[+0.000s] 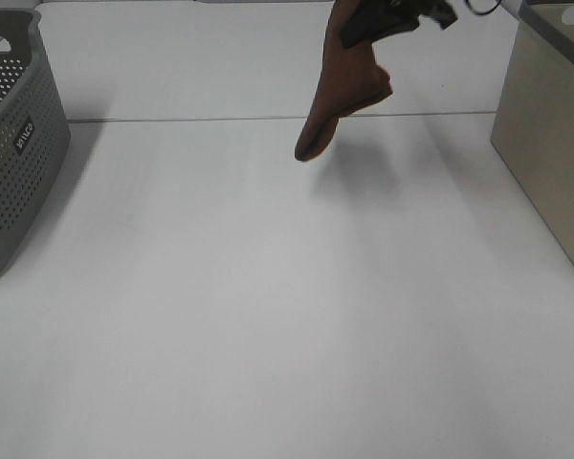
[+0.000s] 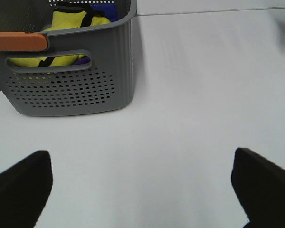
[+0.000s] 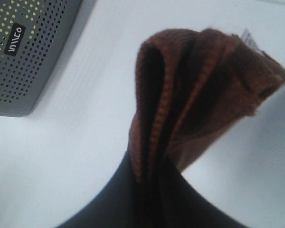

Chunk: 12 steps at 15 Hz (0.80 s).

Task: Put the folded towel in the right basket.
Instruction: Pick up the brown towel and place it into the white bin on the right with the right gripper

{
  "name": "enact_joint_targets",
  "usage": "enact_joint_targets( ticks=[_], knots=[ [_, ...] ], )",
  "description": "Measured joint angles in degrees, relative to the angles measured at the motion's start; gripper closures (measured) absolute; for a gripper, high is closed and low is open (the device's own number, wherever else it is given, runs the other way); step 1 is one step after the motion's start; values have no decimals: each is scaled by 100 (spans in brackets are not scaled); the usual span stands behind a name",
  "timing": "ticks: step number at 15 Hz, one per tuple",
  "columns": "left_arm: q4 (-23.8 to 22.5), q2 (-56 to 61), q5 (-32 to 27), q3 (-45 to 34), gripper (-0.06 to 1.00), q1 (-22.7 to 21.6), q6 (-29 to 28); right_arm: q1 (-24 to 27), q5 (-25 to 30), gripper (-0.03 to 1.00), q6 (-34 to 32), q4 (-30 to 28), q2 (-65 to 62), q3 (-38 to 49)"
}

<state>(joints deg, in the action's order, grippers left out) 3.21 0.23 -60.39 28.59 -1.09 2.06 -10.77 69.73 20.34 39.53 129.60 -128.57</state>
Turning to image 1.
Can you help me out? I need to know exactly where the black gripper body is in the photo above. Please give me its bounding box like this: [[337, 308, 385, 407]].
[[391, 0, 458, 30]]

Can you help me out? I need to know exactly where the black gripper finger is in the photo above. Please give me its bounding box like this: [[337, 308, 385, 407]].
[[340, 0, 392, 49]]

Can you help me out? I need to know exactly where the brown towel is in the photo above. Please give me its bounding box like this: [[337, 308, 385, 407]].
[[295, 1, 418, 162]]

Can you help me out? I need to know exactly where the beige plastic storage bin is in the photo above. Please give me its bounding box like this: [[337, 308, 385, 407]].
[[491, 1, 574, 266]]

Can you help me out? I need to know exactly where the grey perforated plastic basket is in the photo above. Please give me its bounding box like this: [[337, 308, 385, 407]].
[[0, 9, 71, 274]]

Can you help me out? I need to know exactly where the black cable loop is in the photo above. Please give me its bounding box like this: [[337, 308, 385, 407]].
[[463, 0, 503, 16]]

